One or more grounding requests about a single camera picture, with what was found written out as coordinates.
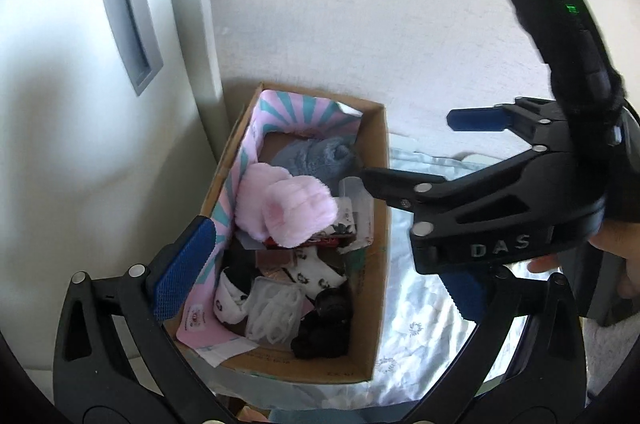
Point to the panda sock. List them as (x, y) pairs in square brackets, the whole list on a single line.
[(312, 274), (232, 293)]

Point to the white floral patterned small box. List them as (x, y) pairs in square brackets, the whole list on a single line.
[(344, 225)]

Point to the black and red lens tube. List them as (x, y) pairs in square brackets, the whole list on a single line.
[(239, 265)]

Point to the person's right hand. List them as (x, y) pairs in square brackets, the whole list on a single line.
[(591, 266)]

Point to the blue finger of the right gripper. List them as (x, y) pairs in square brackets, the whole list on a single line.
[(493, 119), (395, 187)]

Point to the black hair scrunchie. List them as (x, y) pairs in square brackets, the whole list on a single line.
[(326, 331)]

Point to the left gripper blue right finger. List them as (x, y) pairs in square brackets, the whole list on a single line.
[(473, 290)]

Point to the purple long cosmetic box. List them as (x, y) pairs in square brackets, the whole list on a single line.
[(274, 264)]

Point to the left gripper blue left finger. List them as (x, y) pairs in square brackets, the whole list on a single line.
[(175, 267)]

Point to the grey fluffy sock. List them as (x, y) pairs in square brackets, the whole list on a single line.
[(330, 160)]

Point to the clear plastic cup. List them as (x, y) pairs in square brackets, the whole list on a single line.
[(363, 210)]

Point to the white door with grey handle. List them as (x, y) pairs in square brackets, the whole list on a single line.
[(109, 110)]

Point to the cardboard box with pink lining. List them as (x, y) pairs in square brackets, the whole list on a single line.
[(275, 118)]

